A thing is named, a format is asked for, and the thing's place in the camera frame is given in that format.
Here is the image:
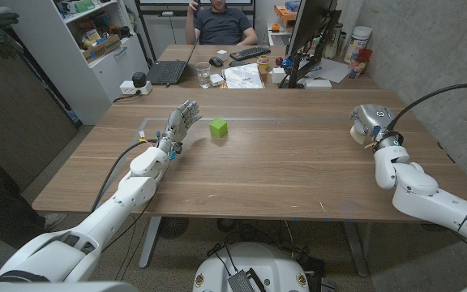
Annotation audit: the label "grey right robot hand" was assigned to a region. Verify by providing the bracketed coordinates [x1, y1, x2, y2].
[349, 103, 400, 151]

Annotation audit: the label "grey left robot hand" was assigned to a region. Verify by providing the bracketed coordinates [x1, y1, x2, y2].
[156, 100, 203, 161]

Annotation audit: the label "pale yellow sponge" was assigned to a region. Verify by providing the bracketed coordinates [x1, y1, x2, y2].
[349, 124, 368, 146]

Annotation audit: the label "green cube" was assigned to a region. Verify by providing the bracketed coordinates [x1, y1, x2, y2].
[208, 118, 229, 139]

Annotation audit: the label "black laptop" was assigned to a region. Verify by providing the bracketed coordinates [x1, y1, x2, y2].
[146, 41, 197, 86]

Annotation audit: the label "clear drinking glass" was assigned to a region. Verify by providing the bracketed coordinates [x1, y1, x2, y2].
[195, 62, 212, 89]

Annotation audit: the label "black power adapter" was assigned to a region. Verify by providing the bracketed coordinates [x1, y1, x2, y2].
[131, 71, 148, 88]

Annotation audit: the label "white paper sheet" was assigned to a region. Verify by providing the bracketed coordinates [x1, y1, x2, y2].
[304, 58, 350, 84]

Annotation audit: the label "white power strip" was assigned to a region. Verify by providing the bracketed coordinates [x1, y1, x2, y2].
[119, 79, 153, 96]

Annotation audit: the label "flat white box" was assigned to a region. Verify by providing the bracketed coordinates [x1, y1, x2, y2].
[304, 79, 333, 90]

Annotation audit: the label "white lidded canister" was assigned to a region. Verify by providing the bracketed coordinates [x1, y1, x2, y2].
[343, 25, 373, 64]

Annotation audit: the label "metal bottle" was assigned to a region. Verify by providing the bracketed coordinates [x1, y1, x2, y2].
[324, 22, 344, 60]

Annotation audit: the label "white shelf cabinet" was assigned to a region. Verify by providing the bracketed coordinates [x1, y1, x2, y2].
[0, 0, 150, 126]

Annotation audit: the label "round black fan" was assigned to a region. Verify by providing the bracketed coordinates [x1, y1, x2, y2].
[158, 217, 190, 239]

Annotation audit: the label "black keyboard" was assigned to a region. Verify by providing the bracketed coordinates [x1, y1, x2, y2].
[229, 45, 272, 62]

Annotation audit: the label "cardboard box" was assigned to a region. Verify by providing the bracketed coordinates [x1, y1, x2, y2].
[81, 33, 122, 63]

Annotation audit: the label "seated person dark shirt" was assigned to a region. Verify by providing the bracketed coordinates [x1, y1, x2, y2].
[183, 0, 258, 46]

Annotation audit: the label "black computer monitor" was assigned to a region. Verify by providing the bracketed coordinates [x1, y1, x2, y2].
[288, 0, 339, 58]

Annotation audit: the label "grey table leg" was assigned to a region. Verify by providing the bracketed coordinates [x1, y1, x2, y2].
[342, 221, 369, 278]
[139, 216, 162, 269]

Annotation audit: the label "orange box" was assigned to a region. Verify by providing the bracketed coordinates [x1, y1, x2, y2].
[273, 3, 299, 21]

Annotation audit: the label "white robot torso base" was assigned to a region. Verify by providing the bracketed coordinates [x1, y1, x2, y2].
[192, 242, 311, 292]

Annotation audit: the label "grey finned electronics module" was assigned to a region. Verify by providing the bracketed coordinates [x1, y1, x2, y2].
[227, 268, 267, 292]

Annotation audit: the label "standing person dark trousers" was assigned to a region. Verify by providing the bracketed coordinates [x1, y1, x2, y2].
[0, 145, 68, 251]

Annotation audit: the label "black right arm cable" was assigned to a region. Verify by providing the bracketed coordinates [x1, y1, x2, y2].
[386, 82, 467, 131]

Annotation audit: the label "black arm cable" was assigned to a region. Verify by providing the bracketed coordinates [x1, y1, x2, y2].
[90, 140, 160, 215]
[386, 82, 467, 131]

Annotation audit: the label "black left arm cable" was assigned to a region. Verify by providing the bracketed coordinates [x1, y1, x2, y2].
[90, 140, 160, 215]

